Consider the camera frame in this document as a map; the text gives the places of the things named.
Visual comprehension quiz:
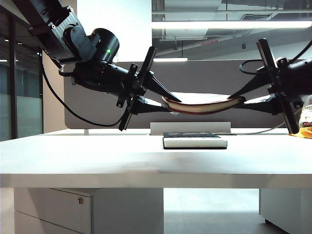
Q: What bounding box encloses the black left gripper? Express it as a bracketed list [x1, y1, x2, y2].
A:
[107, 46, 183, 132]

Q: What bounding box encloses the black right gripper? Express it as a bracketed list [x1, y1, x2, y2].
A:
[228, 38, 304, 134]

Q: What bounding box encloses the red leather-cover book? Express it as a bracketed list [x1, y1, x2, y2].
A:
[161, 94, 247, 115]

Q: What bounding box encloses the black and white book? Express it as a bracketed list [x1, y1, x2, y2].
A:
[162, 132, 229, 150]

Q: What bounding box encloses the gray desk divider panel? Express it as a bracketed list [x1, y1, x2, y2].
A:
[63, 60, 312, 130]

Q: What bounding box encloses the clear plastic snack bag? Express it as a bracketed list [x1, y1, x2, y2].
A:
[299, 95, 312, 129]

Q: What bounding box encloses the yellow cloth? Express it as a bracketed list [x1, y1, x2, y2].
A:
[288, 127, 312, 139]

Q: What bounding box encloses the long ceiling light strip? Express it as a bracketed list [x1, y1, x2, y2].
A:
[151, 21, 312, 30]

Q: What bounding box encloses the white plain cabinet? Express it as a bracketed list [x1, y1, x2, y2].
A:
[258, 189, 312, 234]

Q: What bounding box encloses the white drawer cabinet with lock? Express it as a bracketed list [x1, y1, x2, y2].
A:
[14, 187, 164, 234]

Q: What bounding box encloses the black right gripper cable loop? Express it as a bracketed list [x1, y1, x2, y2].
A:
[239, 59, 266, 75]

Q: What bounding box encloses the gray cable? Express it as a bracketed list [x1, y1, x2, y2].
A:
[212, 121, 287, 136]

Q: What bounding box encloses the white cable tray flap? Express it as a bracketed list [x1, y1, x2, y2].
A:
[150, 122, 232, 136]

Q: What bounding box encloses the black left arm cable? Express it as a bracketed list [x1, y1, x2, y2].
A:
[39, 50, 122, 127]

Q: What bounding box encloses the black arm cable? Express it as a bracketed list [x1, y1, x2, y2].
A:
[290, 39, 312, 63]
[39, 50, 122, 127]

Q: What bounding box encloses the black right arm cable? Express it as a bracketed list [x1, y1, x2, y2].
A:
[290, 39, 312, 63]

